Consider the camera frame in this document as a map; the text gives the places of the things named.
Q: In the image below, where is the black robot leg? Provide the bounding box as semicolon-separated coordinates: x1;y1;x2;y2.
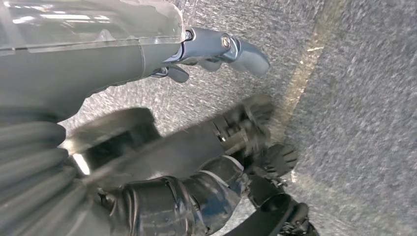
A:
60;93;322;236

